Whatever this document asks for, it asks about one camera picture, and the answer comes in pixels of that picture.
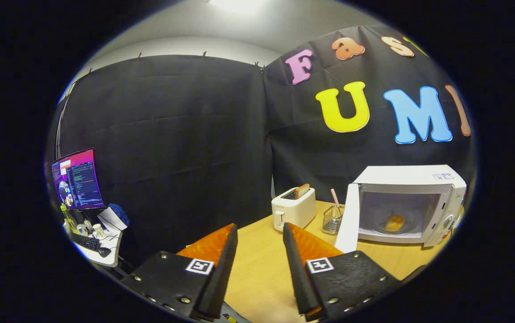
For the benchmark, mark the black keyboard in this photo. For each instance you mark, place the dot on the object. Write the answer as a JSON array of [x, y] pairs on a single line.
[[85, 241]]

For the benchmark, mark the toast slice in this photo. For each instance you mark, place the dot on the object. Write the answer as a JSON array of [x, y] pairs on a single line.
[[302, 191]]

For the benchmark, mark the pink striped straw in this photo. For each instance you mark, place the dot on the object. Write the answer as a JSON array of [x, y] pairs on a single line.
[[334, 197]]

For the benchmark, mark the computer monitor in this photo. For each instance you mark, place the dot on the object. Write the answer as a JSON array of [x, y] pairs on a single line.
[[80, 179]]

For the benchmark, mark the white side desk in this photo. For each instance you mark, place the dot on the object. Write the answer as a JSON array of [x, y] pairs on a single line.
[[111, 244]]

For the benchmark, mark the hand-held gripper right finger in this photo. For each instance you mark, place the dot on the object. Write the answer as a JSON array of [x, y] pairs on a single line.
[[295, 273]]

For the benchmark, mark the blue and white cap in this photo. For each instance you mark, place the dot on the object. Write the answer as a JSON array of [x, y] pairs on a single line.
[[114, 216]]

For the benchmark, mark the black computer mouse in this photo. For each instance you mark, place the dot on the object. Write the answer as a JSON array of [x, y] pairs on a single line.
[[104, 252]]

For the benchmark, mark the black backdrop cloth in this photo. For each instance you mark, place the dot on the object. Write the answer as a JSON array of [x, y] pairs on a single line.
[[172, 134]]

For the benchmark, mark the white microwave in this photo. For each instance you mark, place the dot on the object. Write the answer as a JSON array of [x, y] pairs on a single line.
[[401, 175]]

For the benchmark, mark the green bottle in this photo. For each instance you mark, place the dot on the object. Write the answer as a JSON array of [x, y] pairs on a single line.
[[65, 213]]

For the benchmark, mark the small white cup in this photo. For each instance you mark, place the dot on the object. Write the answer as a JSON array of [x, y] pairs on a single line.
[[98, 229]]

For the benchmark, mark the ceiling light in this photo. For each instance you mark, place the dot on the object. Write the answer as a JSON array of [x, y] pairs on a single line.
[[237, 4]]

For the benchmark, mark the white toaster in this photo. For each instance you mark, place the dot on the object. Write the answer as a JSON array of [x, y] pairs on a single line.
[[295, 213]]

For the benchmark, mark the golden bread bun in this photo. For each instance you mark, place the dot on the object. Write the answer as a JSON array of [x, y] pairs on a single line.
[[394, 223]]

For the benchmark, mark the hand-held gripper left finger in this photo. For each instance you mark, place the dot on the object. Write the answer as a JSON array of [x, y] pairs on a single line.
[[221, 278]]

